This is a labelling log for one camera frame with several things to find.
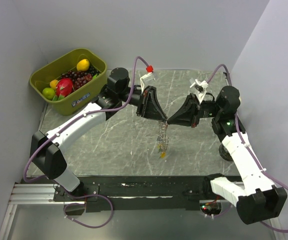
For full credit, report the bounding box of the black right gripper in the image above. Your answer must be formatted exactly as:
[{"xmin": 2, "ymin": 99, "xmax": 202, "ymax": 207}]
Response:
[{"xmin": 166, "ymin": 93, "xmax": 222, "ymax": 128}]

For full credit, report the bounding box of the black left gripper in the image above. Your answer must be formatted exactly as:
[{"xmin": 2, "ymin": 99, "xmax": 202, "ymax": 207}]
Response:
[{"xmin": 118, "ymin": 86, "xmax": 167, "ymax": 123}]

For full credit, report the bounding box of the yellow key tag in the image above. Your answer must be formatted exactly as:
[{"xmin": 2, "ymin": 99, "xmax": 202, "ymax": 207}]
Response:
[{"xmin": 160, "ymin": 152, "xmax": 166, "ymax": 159}]

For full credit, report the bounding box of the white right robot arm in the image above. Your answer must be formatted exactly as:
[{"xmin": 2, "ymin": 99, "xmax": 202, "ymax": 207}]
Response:
[{"xmin": 167, "ymin": 85, "xmax": 287, "ymax": 225}]

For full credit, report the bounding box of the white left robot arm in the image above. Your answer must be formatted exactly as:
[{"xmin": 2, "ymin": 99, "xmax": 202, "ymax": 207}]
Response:
[{"xmin": 30, "ymin": 65, "xmax": 167, "ymax": 201}]

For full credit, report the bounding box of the black tape roll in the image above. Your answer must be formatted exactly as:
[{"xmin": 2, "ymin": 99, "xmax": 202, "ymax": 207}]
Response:
[{"xmin": 218, "ymin": 144, "xmax": 234, "ymax": 162}]

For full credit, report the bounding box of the dark red grape bunch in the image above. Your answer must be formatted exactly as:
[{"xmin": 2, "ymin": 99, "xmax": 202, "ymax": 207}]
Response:
[{"xmin": 59, "ymin": 65, "xmax": 101, "ymax": 91}]

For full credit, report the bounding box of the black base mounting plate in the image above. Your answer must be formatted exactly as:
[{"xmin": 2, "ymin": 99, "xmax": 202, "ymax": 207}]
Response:
[{"xmin": 21, "ymin": 174, "xmax": 237, "ymax": 213}]

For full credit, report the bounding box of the yellow lemon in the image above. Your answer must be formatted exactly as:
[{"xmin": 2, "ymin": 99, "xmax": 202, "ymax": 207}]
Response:
[{"xmin": 76, "ymin": 58, "xmax": 90, "ymax": 72}]

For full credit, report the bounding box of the olive green plastic bin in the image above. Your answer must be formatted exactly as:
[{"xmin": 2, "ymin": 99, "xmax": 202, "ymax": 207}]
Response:
[{"xmin": 29, "ymin": 48, "xmax": 107, "ymax": 116}]

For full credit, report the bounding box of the red dragon fruit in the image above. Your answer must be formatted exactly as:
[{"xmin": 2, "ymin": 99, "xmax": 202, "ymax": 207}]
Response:
[{"xmin": 55, "ymin": 78, "xmax": 73, "ymax": 99}]

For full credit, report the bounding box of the small orange fruit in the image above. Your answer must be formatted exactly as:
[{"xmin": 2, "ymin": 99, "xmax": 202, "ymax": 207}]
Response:
[{"xmin": 49, "ymin": 79, "xmax": 59, "ymax": 89}]

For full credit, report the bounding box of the green lime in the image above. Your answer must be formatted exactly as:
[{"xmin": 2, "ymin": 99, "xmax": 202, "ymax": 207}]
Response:
[{"xmin": 42, "ymin": 87, "xmax": 56, "ymax": 101}]

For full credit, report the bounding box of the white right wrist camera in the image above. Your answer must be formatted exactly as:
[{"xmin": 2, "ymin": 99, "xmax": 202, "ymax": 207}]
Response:
[{"xmin": 189, "ymin": 78, "xmax": 209, "ymax": 104}]

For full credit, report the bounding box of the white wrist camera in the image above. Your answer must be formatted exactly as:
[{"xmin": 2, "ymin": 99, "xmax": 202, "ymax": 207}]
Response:
[
  {"xmin": 140, "ymin": 72, "xmax": 156, "ymax": 88},
  {"xmin": 189, "ymin": 78, "xmax": 209, "ymax": 104}
]

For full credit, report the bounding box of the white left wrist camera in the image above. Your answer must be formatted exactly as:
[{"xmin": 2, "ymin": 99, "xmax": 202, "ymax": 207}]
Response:
[{"xmin": 140, "ymin": 72, "xmax": 156, "ymax": 88}]

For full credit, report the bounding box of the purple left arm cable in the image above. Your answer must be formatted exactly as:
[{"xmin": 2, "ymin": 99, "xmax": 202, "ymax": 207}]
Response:
[{"xmin": 23, "ymin": 56, "xmax": 155, "ymax": 228}]

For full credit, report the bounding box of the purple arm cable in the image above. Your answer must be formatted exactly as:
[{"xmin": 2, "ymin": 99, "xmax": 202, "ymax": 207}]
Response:
[
  {"xmin": 23, "ymin": 56, "xmax": 155, "ymax": 228},
  {"xmin": 206, "ymin": 64, "xmax": 288, "ymax": 233}
]

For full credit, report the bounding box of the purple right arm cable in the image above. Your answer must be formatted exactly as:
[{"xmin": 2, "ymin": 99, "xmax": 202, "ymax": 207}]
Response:
[{"xmin": 206, "ymin": 64, "xmax": 288, "ymax": 233}]

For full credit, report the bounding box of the aluminium rail frame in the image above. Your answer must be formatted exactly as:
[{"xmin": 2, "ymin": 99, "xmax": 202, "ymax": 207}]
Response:
[{"xmin": 0, "ymin": 181, "xmax": 65, "ymax": 240}]

